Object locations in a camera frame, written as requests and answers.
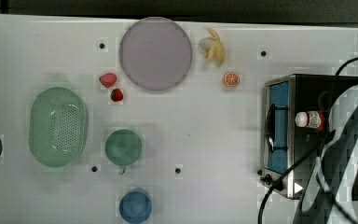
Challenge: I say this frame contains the orange slice toy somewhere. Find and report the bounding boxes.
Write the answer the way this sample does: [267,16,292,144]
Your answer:
[223,72,241,87]

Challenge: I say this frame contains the green perforated colander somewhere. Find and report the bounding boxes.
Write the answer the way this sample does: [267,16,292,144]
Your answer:
[28,87,88,167]

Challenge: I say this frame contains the green mug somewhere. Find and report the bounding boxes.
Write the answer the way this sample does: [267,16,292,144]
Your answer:
[104,129,143,175]

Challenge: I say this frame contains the pink strawberry toy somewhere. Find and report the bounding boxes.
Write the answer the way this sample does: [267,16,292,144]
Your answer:
[99,73,117,88]

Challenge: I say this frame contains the silver toaster oven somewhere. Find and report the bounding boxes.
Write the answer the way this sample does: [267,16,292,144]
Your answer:
[259,74,358,200]

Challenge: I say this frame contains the red strawberry toy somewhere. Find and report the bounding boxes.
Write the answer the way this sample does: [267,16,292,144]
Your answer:
[110,89,124,103]

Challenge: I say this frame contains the red felt ketchup bottle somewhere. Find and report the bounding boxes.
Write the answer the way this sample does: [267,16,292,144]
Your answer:
[295,111,324,130]

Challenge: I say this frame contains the peeled toy banana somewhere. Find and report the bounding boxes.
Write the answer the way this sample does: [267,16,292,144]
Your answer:
[199,27,226,67]

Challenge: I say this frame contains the blue cup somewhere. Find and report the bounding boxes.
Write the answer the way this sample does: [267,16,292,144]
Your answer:
[118,189,153,224]

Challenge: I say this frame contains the lavender round plate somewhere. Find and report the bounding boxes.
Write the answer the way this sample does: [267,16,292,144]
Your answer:
[119,17,192,91]

